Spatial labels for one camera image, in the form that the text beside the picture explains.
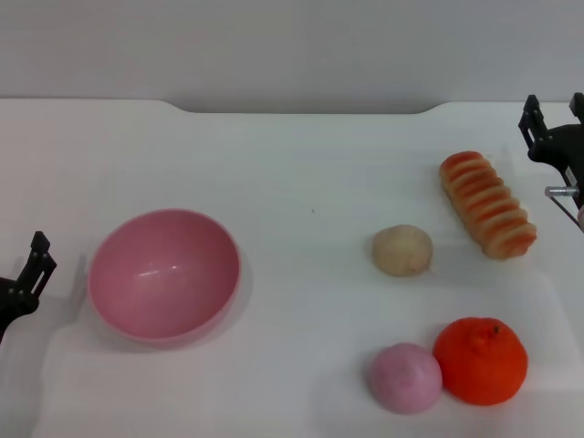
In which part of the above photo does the beige egg yolk pastry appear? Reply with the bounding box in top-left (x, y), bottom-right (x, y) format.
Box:
top-left (371, 224), bottom-right (433, 276)

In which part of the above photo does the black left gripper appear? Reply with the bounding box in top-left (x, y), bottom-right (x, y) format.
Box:
top-left (0, 231), bottom-right (58, 345)

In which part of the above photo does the pink plastic bowl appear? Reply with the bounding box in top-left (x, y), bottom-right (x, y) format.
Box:
top-left (87, 208), bottom-right (242, 344)

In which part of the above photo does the pink round bun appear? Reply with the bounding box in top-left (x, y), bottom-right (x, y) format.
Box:
top-left (368, 342), bottom-right (443, 415)

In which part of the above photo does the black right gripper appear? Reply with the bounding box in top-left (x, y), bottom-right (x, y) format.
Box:
top-left (518, 91), bottom-right (584, 189)

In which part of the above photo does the right gripper cable with plug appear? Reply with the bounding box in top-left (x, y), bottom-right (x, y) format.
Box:
top-left (544, 185), bottom-right (584, 228)

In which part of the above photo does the orange mandarin fruit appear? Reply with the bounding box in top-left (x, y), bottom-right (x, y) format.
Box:
top-left (433, 317), bottom-right (529, 407)

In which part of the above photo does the orange striped bread roll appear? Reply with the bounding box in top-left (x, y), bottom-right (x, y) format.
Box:
top-left (439, 151), bottom-right (538, 260)

